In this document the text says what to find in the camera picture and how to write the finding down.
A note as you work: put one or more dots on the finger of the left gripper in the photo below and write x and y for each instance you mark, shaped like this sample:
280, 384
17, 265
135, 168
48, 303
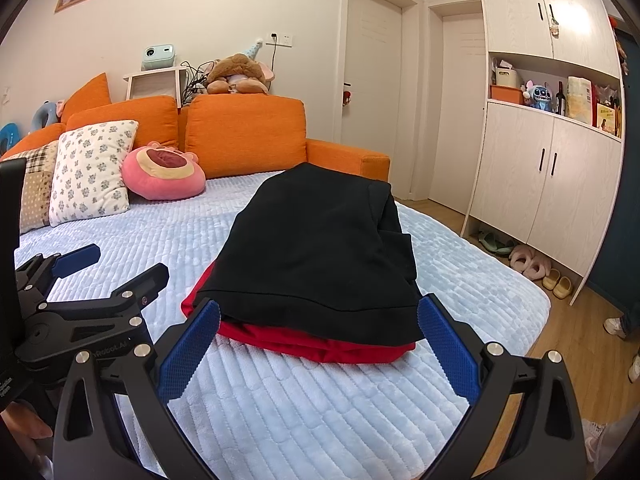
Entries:
72, 262
145, 287

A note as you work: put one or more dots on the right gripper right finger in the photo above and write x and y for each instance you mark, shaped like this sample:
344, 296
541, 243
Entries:
545, 441

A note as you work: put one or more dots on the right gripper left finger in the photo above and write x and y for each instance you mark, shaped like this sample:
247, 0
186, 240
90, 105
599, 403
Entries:
91, 441

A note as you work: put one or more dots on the black sweater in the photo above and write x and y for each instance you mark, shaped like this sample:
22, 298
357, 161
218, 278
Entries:
322, 252

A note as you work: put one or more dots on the left hand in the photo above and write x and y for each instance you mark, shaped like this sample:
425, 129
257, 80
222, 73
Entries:
25, 424

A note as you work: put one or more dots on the floral white pillow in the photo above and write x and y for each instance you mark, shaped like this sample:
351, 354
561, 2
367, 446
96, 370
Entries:
87, 180

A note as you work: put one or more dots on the beige patchwork pillow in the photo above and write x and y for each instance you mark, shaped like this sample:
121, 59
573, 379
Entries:
37, 186

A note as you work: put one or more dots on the pink bear plush cushion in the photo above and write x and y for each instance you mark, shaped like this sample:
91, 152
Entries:
156, 172

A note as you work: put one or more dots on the blue neck pillow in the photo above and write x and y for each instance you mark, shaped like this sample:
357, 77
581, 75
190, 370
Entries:
46, 115

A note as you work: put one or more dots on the yellow slippers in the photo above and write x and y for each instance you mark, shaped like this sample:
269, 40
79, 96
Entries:
560, 285

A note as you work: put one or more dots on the red folded garment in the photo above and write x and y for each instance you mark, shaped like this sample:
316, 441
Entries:
300, 339

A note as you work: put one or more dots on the pink fluffy slippers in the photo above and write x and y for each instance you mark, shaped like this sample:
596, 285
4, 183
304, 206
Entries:
531, 264

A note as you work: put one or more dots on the green slippers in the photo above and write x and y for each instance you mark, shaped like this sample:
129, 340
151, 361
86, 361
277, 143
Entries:
494, 246

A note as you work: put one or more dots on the white bedside shelf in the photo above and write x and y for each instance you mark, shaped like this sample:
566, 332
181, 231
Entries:
170, 81

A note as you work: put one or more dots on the mint green projector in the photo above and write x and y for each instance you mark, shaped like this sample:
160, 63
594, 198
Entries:
157, 57

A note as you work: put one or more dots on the brown plush toy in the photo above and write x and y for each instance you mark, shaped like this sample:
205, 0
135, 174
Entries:
239, 74

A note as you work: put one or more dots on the white room door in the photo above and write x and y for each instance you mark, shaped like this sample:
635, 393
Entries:
372, 75

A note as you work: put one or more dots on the white wardrobe cabinet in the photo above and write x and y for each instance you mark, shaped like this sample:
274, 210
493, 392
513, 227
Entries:
550, 180

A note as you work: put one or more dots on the blue stitch plush figure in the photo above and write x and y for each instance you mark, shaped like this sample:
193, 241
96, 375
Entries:
537, 96

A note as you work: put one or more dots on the orange storage box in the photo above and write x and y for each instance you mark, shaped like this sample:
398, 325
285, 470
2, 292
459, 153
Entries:
506, 94

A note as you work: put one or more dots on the orange sofa bed frame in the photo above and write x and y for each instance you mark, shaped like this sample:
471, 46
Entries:
231, 135

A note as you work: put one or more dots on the wall power socket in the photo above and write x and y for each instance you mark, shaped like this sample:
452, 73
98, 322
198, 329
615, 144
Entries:
276, 40

